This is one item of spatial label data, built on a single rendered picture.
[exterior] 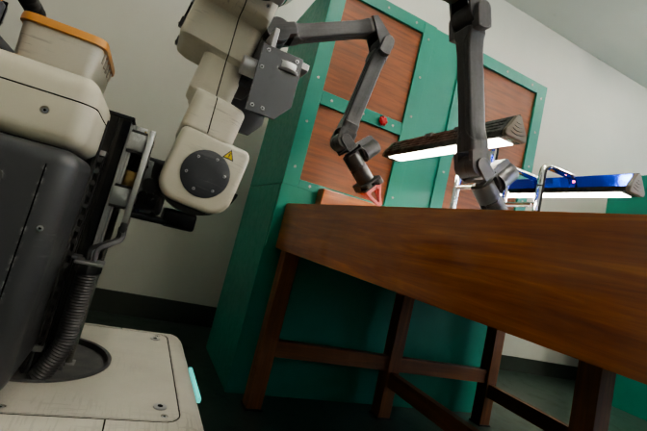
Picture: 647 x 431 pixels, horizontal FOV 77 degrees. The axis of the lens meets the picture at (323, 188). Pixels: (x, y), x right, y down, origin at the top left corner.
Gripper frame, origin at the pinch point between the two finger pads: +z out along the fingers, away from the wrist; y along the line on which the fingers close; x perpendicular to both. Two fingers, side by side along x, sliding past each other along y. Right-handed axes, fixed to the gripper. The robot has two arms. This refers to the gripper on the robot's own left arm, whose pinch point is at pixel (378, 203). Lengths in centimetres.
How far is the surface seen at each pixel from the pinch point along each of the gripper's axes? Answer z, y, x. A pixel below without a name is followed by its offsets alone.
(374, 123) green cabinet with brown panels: -17, 40, -37
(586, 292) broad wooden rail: -4, -85, 23
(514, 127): -7.0, -38.6, -27.8
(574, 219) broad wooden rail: -10, -82, 16
